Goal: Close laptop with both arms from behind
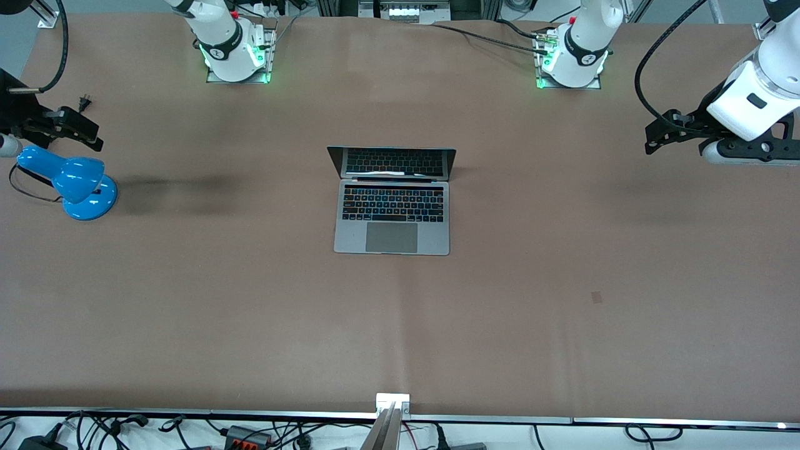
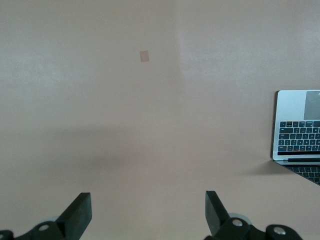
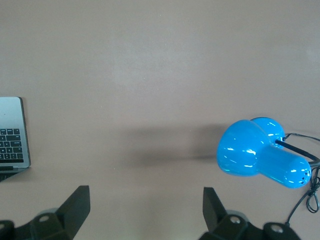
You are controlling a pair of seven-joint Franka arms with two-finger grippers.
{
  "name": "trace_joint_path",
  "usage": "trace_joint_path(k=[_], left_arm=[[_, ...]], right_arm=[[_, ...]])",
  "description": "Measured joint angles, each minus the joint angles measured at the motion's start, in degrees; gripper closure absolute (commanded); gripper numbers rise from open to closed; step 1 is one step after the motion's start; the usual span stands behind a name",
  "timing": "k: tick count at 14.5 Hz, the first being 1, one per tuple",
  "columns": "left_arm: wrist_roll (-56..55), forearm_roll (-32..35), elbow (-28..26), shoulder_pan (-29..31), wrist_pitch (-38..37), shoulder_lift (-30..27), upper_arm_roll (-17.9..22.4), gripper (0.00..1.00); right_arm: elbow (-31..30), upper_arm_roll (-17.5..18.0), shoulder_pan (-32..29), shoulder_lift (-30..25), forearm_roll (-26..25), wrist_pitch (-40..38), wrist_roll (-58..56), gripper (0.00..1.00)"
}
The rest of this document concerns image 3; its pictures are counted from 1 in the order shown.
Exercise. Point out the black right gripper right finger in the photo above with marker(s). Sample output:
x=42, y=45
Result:
x=212, y=210

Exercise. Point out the grey laptop with black keyboard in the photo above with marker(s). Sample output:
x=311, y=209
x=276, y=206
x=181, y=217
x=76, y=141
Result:
x=12, y=112

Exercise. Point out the blue desk lamp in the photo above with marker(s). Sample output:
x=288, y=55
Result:
x=240, y=147

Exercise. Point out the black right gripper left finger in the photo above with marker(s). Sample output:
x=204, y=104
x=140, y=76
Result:
x=75, y=207

